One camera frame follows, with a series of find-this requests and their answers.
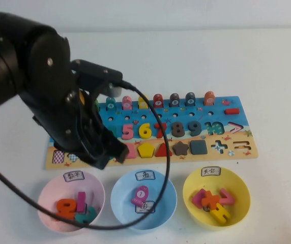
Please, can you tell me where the grey wooden fish nine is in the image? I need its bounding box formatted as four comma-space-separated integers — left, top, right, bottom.
185, 91, 196, 107

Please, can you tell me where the brown wooden fish eight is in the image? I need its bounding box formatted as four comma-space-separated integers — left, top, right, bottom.
169, 92, 181, 108

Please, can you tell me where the magenta wooden fish one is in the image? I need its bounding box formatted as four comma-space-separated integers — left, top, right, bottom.
131, 186, 150, 206

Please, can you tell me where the grey wooden square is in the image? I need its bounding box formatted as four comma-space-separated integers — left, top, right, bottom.
189, 139, 208, 155

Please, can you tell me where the blue plastic bowl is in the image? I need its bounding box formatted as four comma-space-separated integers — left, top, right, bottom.
110, 168, 178, 233

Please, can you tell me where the yellow wooden equals sign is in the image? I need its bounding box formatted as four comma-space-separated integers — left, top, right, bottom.
209, 203, 231, 226

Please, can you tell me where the brown wooden star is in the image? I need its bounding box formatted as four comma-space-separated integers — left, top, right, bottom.
172, 140, 190, 156

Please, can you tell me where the yellow wooden pentagon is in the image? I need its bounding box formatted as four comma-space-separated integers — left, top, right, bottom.
137, 142, 155, 158

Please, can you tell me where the brown wooden number eight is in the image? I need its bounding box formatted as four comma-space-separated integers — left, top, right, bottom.
171, 121, 185, 137

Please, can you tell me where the pink wooden trapezoid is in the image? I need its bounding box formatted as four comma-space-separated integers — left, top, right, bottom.
124, 142, 137, 159

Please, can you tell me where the yellow wooden fish six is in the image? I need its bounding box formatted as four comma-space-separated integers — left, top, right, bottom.
138, 94, 149, 110

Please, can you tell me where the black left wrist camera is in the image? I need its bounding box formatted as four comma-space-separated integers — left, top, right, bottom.
70, 59, 124, 98

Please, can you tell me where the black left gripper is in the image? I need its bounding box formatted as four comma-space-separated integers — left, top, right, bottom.
32, 85, 130, 171

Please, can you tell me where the pink wooden number five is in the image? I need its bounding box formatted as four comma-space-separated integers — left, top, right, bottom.
122, 123, 134, 140

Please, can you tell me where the pink wooden diamond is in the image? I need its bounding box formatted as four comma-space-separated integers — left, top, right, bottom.
191, 188, 208, 209

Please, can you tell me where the pink wooden fish five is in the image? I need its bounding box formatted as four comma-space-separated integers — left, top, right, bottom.
122, 95, 133, 110

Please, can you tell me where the magenta wooden number one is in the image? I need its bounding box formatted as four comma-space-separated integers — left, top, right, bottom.
76, 191, 86, 213

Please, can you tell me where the teal wooden number two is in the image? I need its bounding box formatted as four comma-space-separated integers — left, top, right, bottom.
74, 206, 97, 228

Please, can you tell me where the yellow plastic bowl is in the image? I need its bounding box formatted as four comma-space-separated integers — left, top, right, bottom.
182, 166, 251, 231

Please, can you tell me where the ocean-print wooden puzzle board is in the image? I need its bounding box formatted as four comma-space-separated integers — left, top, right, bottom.
44, 96, 259, 170

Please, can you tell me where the yellow wooden number six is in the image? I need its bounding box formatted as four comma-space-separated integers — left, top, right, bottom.
138, 122, 152, 139

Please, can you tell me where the grey wooden number nine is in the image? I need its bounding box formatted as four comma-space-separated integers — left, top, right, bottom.
188, 120, 202, 136

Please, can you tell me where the pink plastic bowl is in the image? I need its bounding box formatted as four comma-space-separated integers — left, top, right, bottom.
37, 170, 106, 233

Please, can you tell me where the orange wooden number ten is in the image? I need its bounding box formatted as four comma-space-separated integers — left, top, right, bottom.
53, 198, 79, 221

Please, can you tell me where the pink wooden greater-than sign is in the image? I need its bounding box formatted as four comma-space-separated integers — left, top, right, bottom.
217, 188, 237, 205

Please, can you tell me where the orange wooden plus sign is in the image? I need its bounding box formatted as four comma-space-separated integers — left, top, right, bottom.
201, 191, 221, 210

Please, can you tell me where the orange wooden fish ten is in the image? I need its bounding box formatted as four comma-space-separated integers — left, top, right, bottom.
203, 90, 216, 106

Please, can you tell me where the red wooden triangle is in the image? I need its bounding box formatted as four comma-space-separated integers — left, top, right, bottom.
155, 142, 173, 157

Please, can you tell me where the red wooden number seven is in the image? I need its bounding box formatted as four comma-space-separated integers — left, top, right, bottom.
154, 122, 168, 139

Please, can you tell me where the red wooden fish seven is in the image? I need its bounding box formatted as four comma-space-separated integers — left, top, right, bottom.
153, 93, 164, 109

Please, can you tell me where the teal wooden fish four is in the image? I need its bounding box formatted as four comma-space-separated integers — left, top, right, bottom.
105, 96, 117, 111

